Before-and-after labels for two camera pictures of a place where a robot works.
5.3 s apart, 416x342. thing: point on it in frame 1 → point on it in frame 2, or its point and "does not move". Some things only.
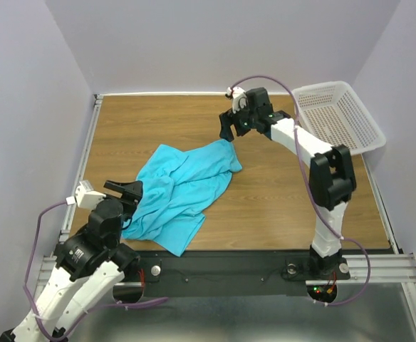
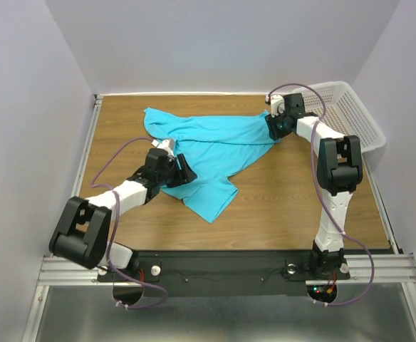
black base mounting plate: [283, 273] does not move
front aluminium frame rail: [384, 269] does not move
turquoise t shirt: [177, 187] → [218, 147]
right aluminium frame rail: [380, 204] does not move
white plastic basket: [333, 112] does not move
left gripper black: [125, 194] → [181, 170]
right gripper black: [234, 120] → [273, 127]
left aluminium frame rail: [69, 215] does not move
